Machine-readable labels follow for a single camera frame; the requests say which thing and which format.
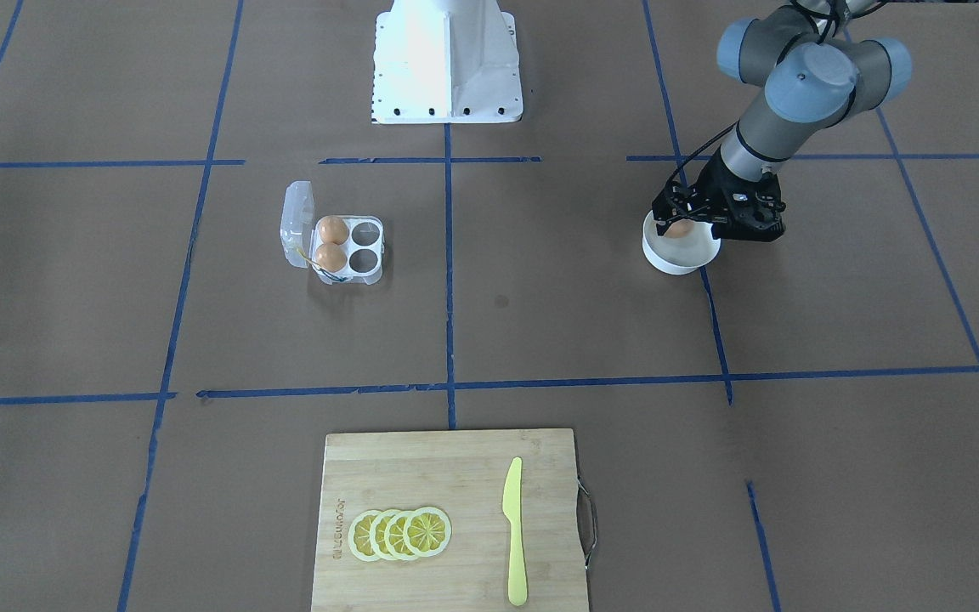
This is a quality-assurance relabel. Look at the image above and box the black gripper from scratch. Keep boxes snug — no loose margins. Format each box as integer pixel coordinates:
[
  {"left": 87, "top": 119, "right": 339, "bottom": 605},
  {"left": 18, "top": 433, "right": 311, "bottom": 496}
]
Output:
[{"left": 665, "top": 152, "right": 786, "bottom": 243}]

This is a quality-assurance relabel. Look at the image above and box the brown egg from bowl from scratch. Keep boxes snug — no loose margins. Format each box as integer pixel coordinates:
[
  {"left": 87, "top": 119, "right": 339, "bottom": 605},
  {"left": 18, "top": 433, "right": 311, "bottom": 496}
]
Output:
[{"left": 664, "top": 219, "right": 696, "bottom": 240}]

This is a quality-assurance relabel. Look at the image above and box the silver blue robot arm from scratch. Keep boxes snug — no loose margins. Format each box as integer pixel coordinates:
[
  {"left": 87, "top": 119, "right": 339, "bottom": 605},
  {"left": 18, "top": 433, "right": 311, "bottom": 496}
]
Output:
[{"left": 650, "top": 1, "right": 913, "bottom": 241}]

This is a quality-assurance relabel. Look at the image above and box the clear plastic egg box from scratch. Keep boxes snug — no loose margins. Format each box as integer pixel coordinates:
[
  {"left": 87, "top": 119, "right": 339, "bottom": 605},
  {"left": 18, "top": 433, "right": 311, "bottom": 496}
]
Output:
[{"left": 279, "top": 179, "right": 385, "bottom": 284}]

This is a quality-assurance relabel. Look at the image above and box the brown egg in box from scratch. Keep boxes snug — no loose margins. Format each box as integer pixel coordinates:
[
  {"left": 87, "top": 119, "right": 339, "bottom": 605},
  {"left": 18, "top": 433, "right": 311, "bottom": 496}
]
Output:
[
  {"left": 312, "top": 241, "right": 348, "bottom": 275},
  {"left": 315, "top": 214, "right": 350, "bottom": 247}
]

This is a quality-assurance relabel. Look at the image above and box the white ceramic bowl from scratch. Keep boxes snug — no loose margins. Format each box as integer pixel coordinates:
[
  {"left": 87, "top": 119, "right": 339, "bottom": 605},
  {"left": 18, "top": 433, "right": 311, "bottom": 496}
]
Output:
[{"left": 642, "top": 212, "right": 722, "bottom": 275}]

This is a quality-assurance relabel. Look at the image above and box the yellow plastic knife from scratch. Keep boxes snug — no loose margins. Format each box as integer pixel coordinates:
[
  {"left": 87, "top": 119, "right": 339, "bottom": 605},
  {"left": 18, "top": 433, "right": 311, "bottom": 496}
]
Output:
[{"left": 501, "top": 456, "right": 529, "bottom": 608}]

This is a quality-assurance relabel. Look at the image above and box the bamboo cutting board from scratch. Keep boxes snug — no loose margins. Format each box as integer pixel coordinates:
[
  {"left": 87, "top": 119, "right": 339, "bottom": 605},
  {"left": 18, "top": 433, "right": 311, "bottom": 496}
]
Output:
[{"left": 310, "top": 428, "right": 590, "bottom": 611}]

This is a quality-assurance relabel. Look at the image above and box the yellow lemon slice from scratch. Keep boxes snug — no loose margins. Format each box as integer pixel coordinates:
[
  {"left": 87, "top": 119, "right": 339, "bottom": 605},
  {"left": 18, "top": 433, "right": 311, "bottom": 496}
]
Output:
[{"left": 347, "top": 510, "right": 391, "bottom": 563}]

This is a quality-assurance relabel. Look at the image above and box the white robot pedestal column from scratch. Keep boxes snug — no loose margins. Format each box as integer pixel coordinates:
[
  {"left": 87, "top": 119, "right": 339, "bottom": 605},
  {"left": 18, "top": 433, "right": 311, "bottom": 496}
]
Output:
[{"left": 371, "top": 1, "right": 524, "bottom": 125}]

